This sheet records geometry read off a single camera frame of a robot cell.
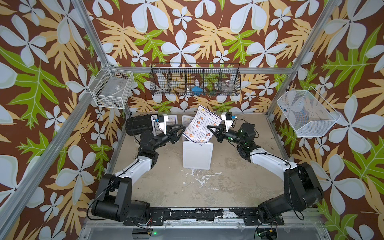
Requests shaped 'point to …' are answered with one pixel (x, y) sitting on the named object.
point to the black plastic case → (138, 124)
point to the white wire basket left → (112, 87)
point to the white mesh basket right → (309, 114)
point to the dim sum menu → (197, 129)
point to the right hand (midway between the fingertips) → (208, 127)
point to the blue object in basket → (197, 90)
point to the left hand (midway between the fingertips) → (184, 125)
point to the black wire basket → (195, 79)
